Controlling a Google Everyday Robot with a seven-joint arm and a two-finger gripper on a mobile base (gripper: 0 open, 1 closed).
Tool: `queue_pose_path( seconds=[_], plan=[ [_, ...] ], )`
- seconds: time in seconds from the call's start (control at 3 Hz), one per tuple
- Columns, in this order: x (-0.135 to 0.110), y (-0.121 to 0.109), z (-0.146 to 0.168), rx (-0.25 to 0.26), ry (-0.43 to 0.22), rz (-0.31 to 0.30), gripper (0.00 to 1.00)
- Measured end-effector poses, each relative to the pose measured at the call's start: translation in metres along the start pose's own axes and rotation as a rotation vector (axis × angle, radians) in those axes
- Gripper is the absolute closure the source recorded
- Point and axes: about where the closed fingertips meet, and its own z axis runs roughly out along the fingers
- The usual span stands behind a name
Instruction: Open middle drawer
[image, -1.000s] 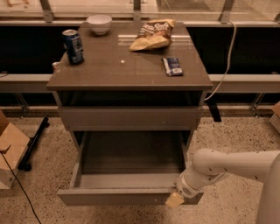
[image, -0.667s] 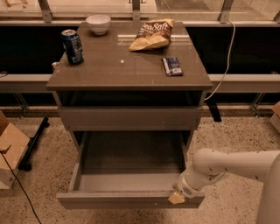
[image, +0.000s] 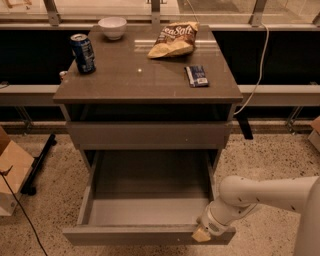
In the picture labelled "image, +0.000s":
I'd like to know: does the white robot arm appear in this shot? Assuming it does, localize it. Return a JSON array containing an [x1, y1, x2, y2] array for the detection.
[[192, 176, 320, 256]]

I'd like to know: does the black stand leg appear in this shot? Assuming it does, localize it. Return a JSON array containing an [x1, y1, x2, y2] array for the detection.
[[21, 134, 57, 196]]

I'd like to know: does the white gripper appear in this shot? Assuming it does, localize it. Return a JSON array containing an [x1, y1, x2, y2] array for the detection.
[[192, 206, 229, 243]]

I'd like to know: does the blue soda can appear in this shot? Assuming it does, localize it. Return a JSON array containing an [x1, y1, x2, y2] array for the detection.
[[70, 33, 96, 74]]

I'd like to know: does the white cable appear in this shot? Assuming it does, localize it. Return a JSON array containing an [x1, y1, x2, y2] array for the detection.
[[185, 0, 270, 116]]

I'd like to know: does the grey top drawer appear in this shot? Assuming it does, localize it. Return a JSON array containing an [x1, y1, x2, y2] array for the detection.
[[67, 122, 232, 150]]

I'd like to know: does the sea salt chips bag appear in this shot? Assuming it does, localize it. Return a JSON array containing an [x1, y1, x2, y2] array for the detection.
[[148, 22, 199, 59]]

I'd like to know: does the grey drawer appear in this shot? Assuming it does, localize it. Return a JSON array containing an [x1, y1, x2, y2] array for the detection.
[[62, 149, 237, 247], [67, 122, 232, 150]]

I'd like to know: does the white ceramic bowl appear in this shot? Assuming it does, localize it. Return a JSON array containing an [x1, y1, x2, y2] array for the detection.
[[98, 17, 127, 40]]

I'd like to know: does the grey drawer cabinet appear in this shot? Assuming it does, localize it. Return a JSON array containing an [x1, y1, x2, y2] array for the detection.
[[53, 26, 242, 165]]

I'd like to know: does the small blue snack packet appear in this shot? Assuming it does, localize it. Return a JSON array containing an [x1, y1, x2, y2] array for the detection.
[[185, 65, 209, 88]]

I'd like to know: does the cardboard box at right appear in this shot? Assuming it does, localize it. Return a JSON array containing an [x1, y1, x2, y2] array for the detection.
[[308, 116, 320, 152]]

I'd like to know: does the cardboard box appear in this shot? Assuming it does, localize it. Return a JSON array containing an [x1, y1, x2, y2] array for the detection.
[[308, 116, 320, 152], [0, 127, 34, 216]]

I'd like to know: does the black thin cable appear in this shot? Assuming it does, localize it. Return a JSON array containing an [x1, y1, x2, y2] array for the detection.
[[0, 164, 51, 256]]

